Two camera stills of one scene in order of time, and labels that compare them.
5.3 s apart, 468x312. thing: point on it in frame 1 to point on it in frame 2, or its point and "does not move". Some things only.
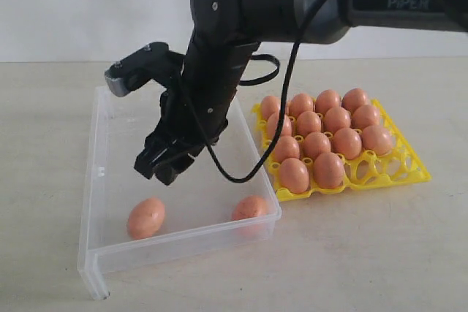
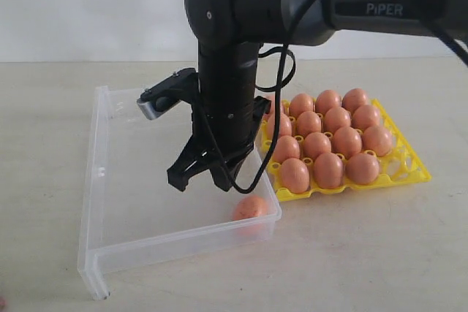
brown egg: (146, 218) to (362, 169)
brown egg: (347, 142) does not move
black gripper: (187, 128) to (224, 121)
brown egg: (326, 100) does not move
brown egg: (376, 139) does not move
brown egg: (294, 175) does not move
